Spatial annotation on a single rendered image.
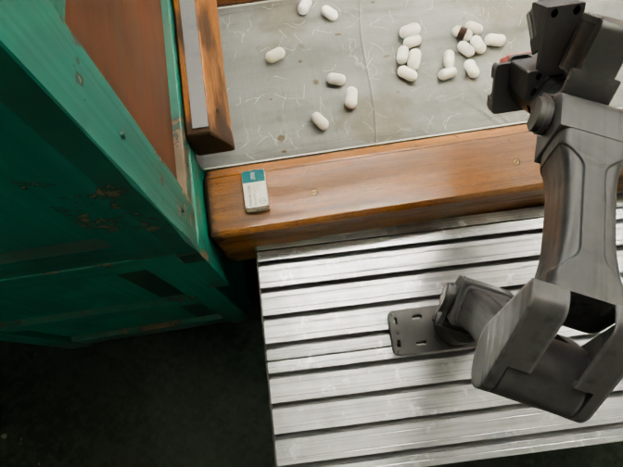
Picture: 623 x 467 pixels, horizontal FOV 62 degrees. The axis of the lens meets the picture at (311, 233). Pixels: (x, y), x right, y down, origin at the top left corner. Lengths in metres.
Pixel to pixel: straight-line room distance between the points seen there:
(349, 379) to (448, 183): 0.34
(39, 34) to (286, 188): 0.51
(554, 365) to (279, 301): 0.48
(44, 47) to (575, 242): 0.41
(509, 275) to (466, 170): 0.19
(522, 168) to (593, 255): 0.41
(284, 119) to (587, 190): 0.51
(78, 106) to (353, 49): 0.63
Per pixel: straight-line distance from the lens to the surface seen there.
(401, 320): 0.84
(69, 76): 0.39
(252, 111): 0.88
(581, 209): 0.50
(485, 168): 0.85
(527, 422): 0.90
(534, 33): 0.70
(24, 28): 0.34
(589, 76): 0.63
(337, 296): 0.85
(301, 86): 0.90
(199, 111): 0.75
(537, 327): 0.44
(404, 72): 0.90
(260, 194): 0.77
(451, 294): 0.74
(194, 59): 0.80
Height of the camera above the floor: 1.51
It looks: 75 degrees down
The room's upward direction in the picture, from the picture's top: 2 degrees counter-clockwise
